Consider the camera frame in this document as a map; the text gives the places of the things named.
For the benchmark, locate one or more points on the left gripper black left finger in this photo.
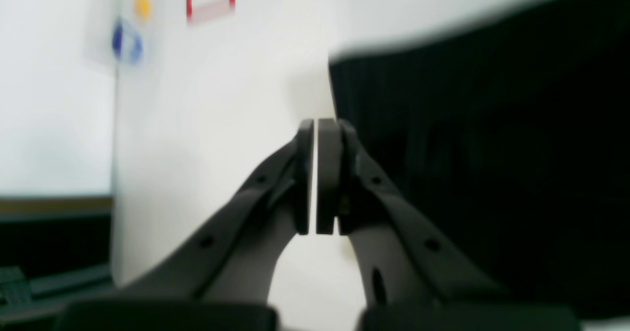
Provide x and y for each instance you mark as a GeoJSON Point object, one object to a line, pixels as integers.
{"type": "Point", "coordinates": [220, 278]}

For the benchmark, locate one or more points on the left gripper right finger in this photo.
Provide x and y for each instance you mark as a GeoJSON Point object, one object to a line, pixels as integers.
{"type": "Point", "coordinates": [414, 277]}

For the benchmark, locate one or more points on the black T-shirt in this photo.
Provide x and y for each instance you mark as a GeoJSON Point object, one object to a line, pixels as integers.
{"type": "Point", "coordinates": [513, 138]}

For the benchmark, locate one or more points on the blue yellow wall sticker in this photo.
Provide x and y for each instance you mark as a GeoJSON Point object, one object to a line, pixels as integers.
{"type": "Point", "coordinates": [129, 36]}

